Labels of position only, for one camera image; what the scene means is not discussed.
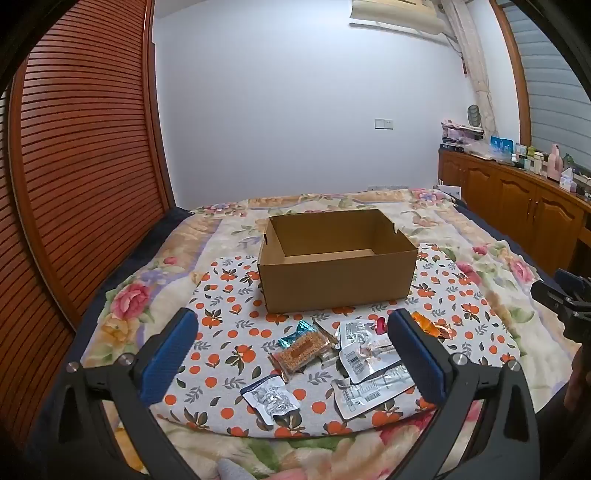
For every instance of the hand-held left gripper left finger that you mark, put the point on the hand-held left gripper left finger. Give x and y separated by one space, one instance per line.
168 360

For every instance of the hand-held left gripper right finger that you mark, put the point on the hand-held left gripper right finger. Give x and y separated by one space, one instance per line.
418 360

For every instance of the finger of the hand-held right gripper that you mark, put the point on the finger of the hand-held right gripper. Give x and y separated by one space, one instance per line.
549 297
575 286

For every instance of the orange foil snack packet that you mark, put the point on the orange foil snack packet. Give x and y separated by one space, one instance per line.
431 326

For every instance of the brown cardboard box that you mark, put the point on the brown cardboard box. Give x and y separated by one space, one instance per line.
332 284

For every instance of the clear sesame brittle packet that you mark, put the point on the clear sesame brittle packet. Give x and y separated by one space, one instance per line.
295 357

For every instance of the small red snack packet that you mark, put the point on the small red snack packet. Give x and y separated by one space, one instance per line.
381 326

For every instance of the silver packet with red label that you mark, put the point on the silver packet with red label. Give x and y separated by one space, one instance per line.
362 364

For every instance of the silver packet with orange picture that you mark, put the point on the silver packet with orange picture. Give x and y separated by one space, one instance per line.
369 394

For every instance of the silver packet with grey print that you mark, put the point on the silver packet with grey print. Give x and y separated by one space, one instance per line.
354 334

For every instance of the orange fruit print mat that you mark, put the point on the orange fruit print mat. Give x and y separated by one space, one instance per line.
231 332

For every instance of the clear gold-edged snack packet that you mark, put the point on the clear gold-edged snack packet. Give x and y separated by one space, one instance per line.
328 344

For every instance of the wooden cabinet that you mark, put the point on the wooden cabinet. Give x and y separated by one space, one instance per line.
517 198

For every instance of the tissue box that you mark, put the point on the tissue box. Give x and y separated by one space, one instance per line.
568 179

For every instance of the small blue white packet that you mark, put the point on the small blue white packet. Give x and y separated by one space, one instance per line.
271 399

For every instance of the teal foil candy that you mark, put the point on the teal foil candy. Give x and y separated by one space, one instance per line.
300 330

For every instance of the pink bottle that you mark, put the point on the pink bottle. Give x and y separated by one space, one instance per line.
554 164

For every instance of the row of small bottles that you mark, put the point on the row of small bottles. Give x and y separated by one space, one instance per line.
531 159

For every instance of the floral blanket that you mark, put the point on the floral blanket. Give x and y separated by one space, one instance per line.
221 224

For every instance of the small white box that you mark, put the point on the small white box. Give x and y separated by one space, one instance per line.
450 190

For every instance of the blue box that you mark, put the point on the blue box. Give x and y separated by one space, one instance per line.
502 145

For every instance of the pile of pink packages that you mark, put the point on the pile of pink packages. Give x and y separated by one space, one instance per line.
461 134

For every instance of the grey window blind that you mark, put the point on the grey window blind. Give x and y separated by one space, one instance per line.
549 69

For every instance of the white curtain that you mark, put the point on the white curtain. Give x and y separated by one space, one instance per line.
475 60

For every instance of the white air conditioner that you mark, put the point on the white air conditioner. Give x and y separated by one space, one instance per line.
392 14

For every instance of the wooden window frame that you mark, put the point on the wooden window frame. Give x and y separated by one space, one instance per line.
515 69

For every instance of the white wall socket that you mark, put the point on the white wall socket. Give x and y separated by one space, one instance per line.
384 123

